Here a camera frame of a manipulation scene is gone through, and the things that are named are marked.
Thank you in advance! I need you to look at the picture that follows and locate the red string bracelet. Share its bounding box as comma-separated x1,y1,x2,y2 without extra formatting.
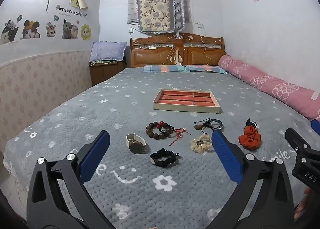
169,128,192,146

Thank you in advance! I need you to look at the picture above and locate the pink rolled quilt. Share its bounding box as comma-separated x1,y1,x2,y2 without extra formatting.
218,54,320,121

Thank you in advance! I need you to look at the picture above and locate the orange cable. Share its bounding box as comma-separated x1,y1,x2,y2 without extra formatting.
202,41,213,66

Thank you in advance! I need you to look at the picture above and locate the wooden nightstand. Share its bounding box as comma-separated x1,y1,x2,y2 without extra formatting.
89,60,127,87

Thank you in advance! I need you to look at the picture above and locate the black cord bracelet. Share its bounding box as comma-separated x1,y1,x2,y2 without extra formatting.
194,119,211,135

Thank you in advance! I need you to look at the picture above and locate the beige scrunchie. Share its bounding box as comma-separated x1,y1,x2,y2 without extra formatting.
190,134,213,155

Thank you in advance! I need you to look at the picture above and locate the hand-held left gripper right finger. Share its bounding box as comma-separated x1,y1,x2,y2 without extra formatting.
207,130,294,229

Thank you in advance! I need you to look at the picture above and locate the person's right hand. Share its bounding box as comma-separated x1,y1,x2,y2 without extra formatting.
294,186,312,221

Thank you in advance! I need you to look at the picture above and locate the white strap wrist watch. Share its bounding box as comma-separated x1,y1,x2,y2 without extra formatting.
126,133,148,155

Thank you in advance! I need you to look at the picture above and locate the tabby kitten sticker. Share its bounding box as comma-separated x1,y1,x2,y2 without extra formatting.
46,22,57,37

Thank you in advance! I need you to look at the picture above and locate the brown wooden bead bracelet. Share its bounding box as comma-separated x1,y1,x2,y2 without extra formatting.
146,122,163,140

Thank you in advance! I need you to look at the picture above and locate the hat cat sticker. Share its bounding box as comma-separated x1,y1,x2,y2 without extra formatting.
20,20,41,40

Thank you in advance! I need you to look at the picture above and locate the grey cats sticker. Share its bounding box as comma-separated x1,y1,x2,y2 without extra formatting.
62,19,79,39

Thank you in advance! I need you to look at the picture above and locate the flower face cat sticker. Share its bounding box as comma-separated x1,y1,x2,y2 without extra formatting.
80,24,92,40

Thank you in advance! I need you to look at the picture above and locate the wooden bed headboard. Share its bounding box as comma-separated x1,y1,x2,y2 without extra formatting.
129,33,227,68

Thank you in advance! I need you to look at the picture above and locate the brick pattern tray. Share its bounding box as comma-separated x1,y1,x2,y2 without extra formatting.
153,89,221,114

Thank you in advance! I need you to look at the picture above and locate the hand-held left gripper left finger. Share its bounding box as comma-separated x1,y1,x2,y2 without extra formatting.
26,130,118,229

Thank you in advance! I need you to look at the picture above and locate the black scrunchie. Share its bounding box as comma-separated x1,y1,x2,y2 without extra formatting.
150,148,180,168

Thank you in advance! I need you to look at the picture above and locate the plush toy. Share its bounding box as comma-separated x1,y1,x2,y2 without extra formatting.
175,48,185,66

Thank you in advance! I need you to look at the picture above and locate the orange scrunchie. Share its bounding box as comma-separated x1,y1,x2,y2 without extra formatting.
238,125,262,150

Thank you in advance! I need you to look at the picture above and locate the lettering wall sticker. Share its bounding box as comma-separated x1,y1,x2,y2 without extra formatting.
56,4,88,17

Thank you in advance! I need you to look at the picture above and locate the grey flower print blanket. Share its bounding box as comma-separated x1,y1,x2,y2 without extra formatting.
4,65,320,229

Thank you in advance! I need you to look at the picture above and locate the grey floral hanging cloth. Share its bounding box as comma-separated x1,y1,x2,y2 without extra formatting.
171,0,188,30

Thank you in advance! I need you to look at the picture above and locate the beige floral hanging cloth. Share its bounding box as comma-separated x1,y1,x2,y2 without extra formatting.
136,0,176,35

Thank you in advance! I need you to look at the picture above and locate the black white cat sticker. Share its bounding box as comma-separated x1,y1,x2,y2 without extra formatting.
0,19,19,45

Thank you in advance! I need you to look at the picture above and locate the purple dotted pillow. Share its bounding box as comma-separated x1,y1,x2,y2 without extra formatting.
89,42,127,63

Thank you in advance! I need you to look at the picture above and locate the window blind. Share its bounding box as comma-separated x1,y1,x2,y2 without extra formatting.
127,0,140,25

